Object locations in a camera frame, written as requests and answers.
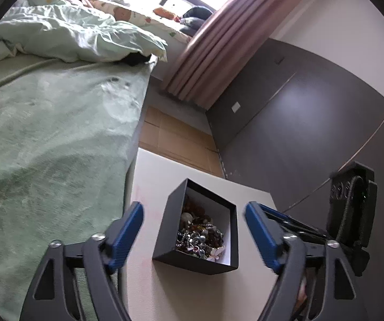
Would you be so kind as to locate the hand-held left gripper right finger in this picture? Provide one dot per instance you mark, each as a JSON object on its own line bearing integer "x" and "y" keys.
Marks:
{"x": 260, "y": 235}

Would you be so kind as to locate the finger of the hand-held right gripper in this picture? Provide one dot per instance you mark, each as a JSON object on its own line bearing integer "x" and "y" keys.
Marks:
{"x": 292, "y": 219}
{"x": 307, "y": 234}

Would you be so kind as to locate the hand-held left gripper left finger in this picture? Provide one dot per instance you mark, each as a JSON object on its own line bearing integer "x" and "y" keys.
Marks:
{"x": 127, "y": 235}

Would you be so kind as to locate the black jewelry box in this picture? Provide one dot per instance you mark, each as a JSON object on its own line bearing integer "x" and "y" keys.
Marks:
{"x": 168, "y": 227}

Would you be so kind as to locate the white pendant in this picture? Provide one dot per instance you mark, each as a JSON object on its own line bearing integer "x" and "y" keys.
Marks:
{"x": 214, "y": 253}

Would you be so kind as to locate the dark grey wardrobe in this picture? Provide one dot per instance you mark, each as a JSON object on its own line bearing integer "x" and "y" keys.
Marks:
{"x": 312, "y": 117}

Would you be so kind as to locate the flattened cardboard sheet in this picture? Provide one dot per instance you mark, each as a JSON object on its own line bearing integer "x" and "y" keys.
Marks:
{"x": 175, "y": 140}

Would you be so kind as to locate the bed with green sheet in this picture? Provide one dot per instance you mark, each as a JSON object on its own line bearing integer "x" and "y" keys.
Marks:
{"x": 51, "y": 147}

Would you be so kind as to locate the black cloth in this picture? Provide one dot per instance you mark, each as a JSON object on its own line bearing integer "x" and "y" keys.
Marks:
{"x": 138, "y": 59}

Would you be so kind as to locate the pink curtain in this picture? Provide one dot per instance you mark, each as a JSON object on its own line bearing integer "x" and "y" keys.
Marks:
{"x": 218, "y": 46}

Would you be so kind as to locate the light green quilt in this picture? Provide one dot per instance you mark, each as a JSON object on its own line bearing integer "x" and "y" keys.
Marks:
{"x": 61, "y": 30}

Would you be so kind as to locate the printed pillow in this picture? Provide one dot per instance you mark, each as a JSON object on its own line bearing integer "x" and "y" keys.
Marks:
{"x": 135, "y": 15}

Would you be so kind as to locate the dark cushions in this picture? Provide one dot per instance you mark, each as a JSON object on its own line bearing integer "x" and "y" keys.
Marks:
{"x": 197, "y": 16}

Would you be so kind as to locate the orange plush toy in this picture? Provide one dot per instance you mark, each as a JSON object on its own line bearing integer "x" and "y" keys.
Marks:
{"x": 163, "y": 12}

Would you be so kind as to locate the white wall socket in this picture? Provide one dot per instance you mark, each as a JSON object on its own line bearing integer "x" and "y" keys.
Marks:
{"x": 236, "y": 107}

